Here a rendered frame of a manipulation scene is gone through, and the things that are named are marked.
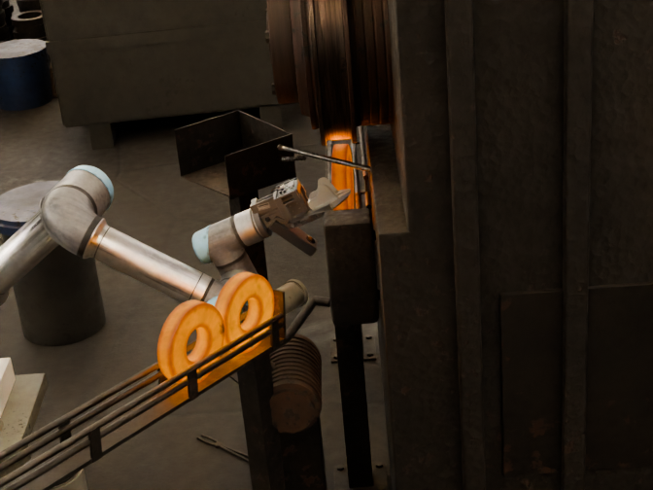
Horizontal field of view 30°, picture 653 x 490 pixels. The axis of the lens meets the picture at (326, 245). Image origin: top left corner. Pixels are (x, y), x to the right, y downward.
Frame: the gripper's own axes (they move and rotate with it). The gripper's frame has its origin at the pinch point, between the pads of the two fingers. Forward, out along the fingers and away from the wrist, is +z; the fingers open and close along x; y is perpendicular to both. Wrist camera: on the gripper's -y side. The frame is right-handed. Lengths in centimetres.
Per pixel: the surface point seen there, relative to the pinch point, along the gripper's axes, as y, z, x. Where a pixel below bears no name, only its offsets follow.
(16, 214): 3, -106, 79
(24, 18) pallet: 12, -176, 349
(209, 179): -4, -43, 57
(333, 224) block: 2.7, -1.4, -17.8
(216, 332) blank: 3, -25, -45
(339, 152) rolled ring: 6.3, 1.1, 9.6
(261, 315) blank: -2.5, -18.9, -33.7
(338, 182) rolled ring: 2.2, -1.0, 3.8
